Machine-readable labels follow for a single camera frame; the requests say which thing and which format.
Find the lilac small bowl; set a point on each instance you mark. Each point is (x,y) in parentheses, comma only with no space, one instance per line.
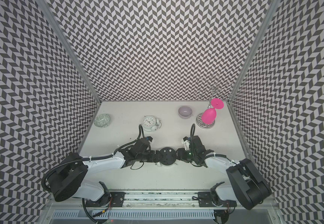
(185,112)

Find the white alarm clock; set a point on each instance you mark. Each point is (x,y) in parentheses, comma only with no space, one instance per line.
(167,157)
(151,123)

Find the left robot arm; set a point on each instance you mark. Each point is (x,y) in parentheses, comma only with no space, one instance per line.
(69,178)

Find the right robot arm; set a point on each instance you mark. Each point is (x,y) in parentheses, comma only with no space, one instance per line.
(247,185)

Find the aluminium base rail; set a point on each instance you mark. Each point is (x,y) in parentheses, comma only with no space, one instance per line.
(163,199)

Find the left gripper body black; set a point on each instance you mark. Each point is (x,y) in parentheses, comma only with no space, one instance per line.
(143,157)

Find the green patterned glass dish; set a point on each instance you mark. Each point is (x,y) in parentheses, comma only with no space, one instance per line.
(102,120)

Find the pink plastic wine glass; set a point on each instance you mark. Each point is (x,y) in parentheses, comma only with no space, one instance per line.
(209,116)

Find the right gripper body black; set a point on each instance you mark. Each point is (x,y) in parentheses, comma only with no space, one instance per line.
(190,155)

